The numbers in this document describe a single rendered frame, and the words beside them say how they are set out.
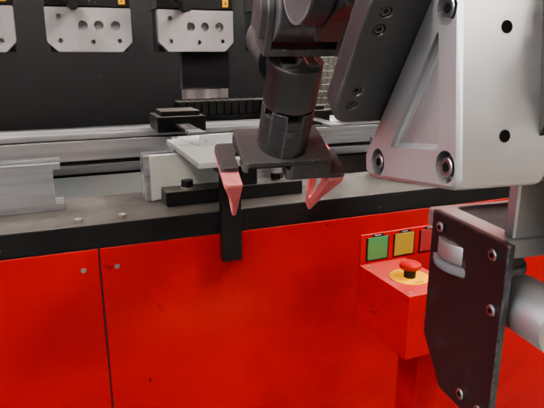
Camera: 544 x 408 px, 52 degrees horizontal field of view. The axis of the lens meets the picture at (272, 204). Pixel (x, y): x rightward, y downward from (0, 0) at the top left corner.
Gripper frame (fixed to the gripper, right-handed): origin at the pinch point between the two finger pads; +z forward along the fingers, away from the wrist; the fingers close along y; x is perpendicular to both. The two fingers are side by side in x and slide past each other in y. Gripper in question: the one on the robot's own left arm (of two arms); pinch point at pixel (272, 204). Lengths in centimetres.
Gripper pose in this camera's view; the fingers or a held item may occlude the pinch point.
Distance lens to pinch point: 68.4
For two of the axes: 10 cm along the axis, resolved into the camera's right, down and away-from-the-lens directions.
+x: 2.5, 6.7, -7.0
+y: -9.6, 0.7, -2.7
